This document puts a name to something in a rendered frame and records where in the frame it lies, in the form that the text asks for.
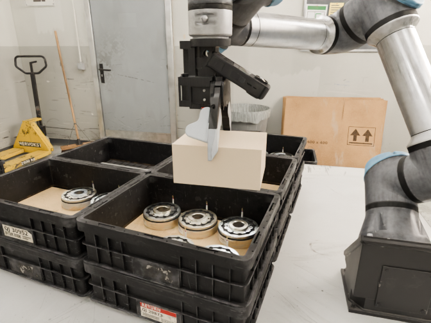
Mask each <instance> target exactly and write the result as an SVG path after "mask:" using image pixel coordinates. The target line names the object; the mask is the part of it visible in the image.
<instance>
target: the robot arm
mask: <svg viewBox="0 0 431 323"><path fill-rule="evenodd" d="M282 1H283V0H188V22H189V36H190V37H192V38H191V39H190V41H180V49H183V74H181V76H180V77H178V94H179V107H189V109H202V108H203V109H202V110H201V111H200V114H199V119H198V121H196V122H194V123H192V124H189V125H188V126H187V127H186V128H185V134H186V135H187V136H188V137H191V138H193V139H196V140H199V141H202V142H205V143H207V144H208V161H212V159H213V158H214V156H215V155H216V153H217V152H218V145H219V132H220V127H221V126H222V127H223V131H231V112H232V111H231V88H230V82H233V83H235V84H236V85H237V86H239V87H241V88H242V89H244V90H245V91H246V93H247V94H249V95H250V96H252V97H254V98H255V99H260V100H261V99H263V98H265V96H266V94H267V93H268V92H269V90H270V88H271V86H270V84H268V81H266V80H265V79H264V78H262V77H260V76H258V75H254V74H252V73H251V72H249V71H248V70H246V69H245V68H243V67H241V66H240V65H238V64H237V63H235V62H233V61H232V60H231V59H229V58H227V57H226V56H224V55H223V54H222V53H223V52H224V51H225V50H227V49H228V47H229V46H244V47H268V48H281V49H306V50H309V51H310V52H311V53H314V54H337V53H344V52H347V51H352V50H354V49H357V48H359V47H361V46H363V45H364V44H368V45H369V46H373V47H376V48H377V51H378V53H379V56H380V59H381V61H382V64H383V66H384V69H385V72H386V74H387V77H388V79H389V82H390V84H391V87H392V90H393V92H394V95H395V98H396V100H397V103H398V106H399V108H400V111H401V114H402V116H403V119H404V121H405V124H406V126H407V129H408V131H409V134H410V137H411V138H410V142H409V143H408V145H407V150H408V152H409V153H406V152H402V151H394V152H393V153H391V152H386V153H382V154H378V155H376V156H374V157H373V158H372V159H370V160H369V161H368V162H367V163H366V166H365V169H364V190H365V218H364V221H363V224H362V227H361V229H360V233H359V236H358V237H360V236H361V235H366V236H367V234H368V233H370V234H373V236H376V237H382V238H392V239H397V240H407V241H413V242H423V243H429V244H431V241H430V239H429V237H428V235H427V232H426V231H425V229H424V227H423V225H422V222H421V220H420V218H419V208H418V204H419V203H427V202H431V65H430V62H429V60H428V58H427V55H426V53H425V50H424V48H423V46H422V43H421V41H420V39H419V36H418V33H417V31H416V26H417V25H418V23H419V20H420V17H419V15H418V11H417V9H419V8H421V6H422V5H423V3H424V0H349V1H348V2H347V3H346V4H345V5H344V6H342V7H341V8H340V9H338V10H337V11H336V12H334V13H333V14H331V15H329V16H326V15H322V16H319V17H316V18H315V19H311V18H306V17H297V16H291V15H281V14H275V13H266V12H259V10H260V9H261V7H263V6H265V7H270V6H276V5H278V4H280V3H281V2H282ZM206 52H208V53H207V55H208V56H207V55H206ZM181 86H182V98H181Z"/></svg>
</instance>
